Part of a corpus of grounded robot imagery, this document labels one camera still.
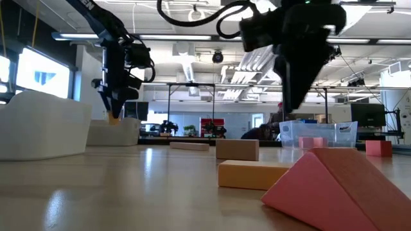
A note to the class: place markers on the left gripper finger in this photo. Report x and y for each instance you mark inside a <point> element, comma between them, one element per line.
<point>119,103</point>
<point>107,102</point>

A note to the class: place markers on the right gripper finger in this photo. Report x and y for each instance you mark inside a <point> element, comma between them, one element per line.
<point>302,67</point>

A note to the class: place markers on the orange-red rectangular wooden block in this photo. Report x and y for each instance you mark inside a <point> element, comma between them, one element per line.
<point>311,142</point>

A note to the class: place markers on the small red wooden block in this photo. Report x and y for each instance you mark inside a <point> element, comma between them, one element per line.
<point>379,148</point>

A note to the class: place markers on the red triangular wooden block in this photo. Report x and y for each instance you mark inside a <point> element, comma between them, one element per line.
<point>337,192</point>

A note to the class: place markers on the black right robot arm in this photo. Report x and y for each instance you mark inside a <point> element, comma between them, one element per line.
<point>295,2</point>

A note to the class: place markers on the small background robot arm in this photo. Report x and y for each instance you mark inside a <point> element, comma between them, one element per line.
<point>168,126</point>
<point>215,130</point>

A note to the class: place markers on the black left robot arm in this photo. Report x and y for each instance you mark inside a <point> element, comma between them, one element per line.
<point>96,16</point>

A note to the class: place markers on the black display screen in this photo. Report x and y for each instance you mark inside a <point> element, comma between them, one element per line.
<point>138,111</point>

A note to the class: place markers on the white plastic bin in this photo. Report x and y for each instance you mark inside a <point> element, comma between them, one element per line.
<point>112,133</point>
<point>41,128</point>

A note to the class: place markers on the person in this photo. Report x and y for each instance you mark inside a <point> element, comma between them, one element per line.
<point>257,133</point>
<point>277,115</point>

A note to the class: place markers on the long ceiling light strip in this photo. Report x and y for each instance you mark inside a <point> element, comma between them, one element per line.
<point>167,37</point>
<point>385,41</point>

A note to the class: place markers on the bright window pane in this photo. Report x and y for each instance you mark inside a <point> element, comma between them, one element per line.
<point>41,73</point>

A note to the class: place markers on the green potted plant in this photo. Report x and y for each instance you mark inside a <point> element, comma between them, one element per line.
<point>190,131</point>

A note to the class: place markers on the clear plastic bin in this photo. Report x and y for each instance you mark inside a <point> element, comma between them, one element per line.
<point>343,134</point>

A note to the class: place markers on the black computer monitor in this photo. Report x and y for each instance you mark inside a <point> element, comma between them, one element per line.
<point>367,115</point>

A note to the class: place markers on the long natural wooden block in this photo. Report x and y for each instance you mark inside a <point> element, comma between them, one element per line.
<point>189,146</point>

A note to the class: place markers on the round black ceiling fixture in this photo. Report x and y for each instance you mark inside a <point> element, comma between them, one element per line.
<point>217,57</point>

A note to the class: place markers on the red cabinet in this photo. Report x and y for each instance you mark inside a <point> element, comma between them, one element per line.
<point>213,122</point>

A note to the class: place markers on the natural rectangular wooden block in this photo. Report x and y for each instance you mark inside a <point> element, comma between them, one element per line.
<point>237,150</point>

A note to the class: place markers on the yellow rectangular wooden block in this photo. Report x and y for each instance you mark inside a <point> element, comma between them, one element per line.
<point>250,176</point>

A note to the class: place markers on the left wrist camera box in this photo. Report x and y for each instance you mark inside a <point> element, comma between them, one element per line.
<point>138,56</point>

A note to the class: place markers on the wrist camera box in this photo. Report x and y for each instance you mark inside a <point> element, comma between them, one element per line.
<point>257,33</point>
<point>138,56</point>

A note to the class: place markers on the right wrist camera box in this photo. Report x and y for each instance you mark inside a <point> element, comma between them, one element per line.
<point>257,33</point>

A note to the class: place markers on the black metal gantry frame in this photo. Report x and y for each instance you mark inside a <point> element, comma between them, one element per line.
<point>191,84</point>

